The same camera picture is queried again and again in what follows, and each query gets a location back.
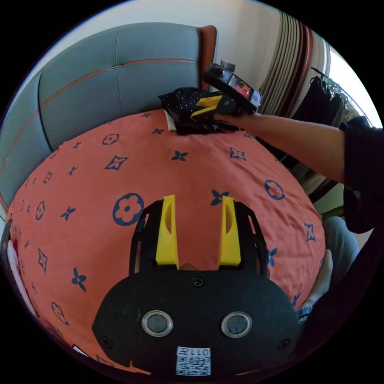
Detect bed with orange printed sheet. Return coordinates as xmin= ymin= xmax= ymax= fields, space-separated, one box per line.
xmin=0 ymin=23 xmax=328 ymax=376

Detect person's body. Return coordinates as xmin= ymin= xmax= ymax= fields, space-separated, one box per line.
xmin=295 ymin=115 xmax=384 ymax=326

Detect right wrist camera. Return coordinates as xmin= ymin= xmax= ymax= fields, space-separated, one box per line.
xmin=201 ymin=61 xmax=263 ymax=114

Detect window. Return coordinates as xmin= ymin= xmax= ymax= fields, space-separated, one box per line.
xmin=328 ymin=45 xmax=379 ymax=120

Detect person's right forearm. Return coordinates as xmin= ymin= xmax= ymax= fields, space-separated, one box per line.
xmin=246 ymin=112 xmax=348 ymax=184

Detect dark hanging clothes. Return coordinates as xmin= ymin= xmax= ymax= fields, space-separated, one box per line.
xmin=292 ymin=67 xmax=360 ymax=130

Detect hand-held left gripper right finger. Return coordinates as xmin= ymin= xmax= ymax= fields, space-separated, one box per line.
xmin=217 ymin=196 xmax=242 ymax=270

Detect person's right hand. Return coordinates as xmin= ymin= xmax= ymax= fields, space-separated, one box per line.
xmin=220 ymin=112 xmax=259 ymax=130

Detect black polka dot long sleeve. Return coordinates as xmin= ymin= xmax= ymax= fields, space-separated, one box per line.
xmin=158 ymin=87 xmax=224 ymax=121

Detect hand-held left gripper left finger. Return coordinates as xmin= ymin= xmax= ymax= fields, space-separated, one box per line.
xmin=155 ymin=195 xmax=180 ymax=269

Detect striped curtain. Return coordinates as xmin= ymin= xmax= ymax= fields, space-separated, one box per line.
xmin=257 ymin=10 xmax=346 ymax=205

